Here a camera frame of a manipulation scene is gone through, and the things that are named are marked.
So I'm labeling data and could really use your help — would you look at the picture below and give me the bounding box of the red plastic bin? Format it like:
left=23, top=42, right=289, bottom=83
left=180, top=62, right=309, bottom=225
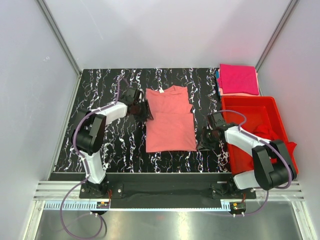
left=221, top=96, right=286, bottom=174

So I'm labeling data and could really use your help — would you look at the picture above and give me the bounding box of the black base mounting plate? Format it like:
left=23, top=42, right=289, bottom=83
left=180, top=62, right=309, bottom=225
left=79, top=173, right=256, bottom=210

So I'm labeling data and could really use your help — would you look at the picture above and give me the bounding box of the black marble pattern mat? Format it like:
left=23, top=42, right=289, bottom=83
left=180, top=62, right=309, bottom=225
left=54, top=68, right=230, bottom=173

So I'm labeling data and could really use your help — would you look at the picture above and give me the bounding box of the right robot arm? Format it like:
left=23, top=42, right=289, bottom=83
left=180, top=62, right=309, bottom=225
left=197, top=110, right=297, bottom=199

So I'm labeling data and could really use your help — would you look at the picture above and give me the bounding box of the white cable duct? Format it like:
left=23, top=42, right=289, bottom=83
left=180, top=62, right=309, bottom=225
left=44, top=200, right=231, bottom=212

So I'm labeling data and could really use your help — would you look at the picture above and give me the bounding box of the salmon pink t shirt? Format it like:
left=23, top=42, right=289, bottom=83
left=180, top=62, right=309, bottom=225
left=146, top=85, right=196, bottom=153

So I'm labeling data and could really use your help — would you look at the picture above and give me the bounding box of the left aluminium corner post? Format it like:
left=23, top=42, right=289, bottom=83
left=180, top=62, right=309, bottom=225
left=35, top=0, right=82, bottom=78

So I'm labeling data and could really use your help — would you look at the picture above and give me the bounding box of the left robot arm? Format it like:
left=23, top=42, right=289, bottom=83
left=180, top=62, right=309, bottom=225
left=71, top=87, right=154, bottom=198

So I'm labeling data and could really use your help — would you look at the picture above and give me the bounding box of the purple cable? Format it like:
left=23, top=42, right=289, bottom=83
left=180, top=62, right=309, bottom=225
left=61, top=76, right=132, bottom=238
left=219, top=109, right=293, bottom=216

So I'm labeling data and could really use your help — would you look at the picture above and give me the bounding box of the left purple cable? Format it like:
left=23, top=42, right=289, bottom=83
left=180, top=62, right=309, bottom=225
left=61, top=76, right=132, bottom=238

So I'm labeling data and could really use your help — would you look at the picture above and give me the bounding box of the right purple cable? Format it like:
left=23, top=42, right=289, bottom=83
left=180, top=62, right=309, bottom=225
left=219, top=109, right=293, bottom=216

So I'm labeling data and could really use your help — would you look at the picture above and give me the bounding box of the red t shirt in bin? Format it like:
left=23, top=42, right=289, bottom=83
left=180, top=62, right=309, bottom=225
left=251, top=124, right=299, bottom=173

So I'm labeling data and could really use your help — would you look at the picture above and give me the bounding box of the blue folded t shirt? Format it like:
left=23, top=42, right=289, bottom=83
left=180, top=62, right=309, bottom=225
left=215, top=69, right=221, bottom=96

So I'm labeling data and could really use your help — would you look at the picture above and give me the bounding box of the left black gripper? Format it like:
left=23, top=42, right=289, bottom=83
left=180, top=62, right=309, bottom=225
left=133, top=100, right=154, bottom=123

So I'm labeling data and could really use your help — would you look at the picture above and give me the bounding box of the magenta folded t shirt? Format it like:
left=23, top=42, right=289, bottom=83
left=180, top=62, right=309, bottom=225
left=219, top=64, right=260, bottom=97

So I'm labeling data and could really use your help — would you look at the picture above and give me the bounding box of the right aluminium corner post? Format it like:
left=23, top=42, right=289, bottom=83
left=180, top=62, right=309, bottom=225
left=255, top=0, right=300, bottom=72

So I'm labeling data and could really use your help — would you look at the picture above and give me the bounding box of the aluminium corner post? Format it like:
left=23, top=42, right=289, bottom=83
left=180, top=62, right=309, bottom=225
left=35, top=0, right=82, bottom=78
left=255, top=0, right=300, bottom=72

